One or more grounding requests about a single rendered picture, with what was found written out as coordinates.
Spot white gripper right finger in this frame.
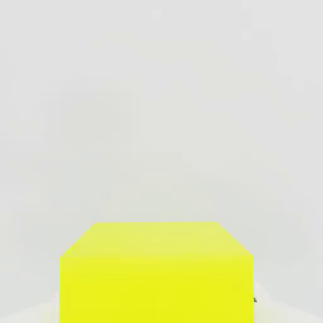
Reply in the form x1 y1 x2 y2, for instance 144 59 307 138
253 281 316 323

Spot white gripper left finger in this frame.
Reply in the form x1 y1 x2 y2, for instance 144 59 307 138
4 291 61 323

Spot small yellow cube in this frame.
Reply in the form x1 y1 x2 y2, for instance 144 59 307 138
59 221 255 323

